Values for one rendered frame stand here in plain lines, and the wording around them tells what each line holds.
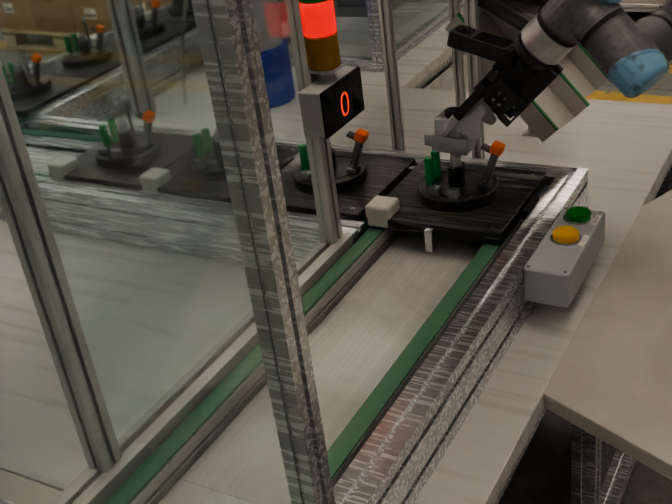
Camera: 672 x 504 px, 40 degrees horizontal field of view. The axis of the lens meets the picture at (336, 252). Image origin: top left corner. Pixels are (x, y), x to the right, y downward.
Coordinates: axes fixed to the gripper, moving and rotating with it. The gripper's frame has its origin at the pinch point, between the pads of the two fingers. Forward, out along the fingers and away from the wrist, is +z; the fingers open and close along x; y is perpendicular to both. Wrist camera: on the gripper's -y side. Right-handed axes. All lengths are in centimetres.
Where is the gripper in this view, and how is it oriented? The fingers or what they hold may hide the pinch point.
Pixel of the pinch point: (450, 122)
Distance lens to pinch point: 158.6
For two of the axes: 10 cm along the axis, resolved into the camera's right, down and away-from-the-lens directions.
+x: 4.7, -4.8, 7.4
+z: -5.1, 5.4, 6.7
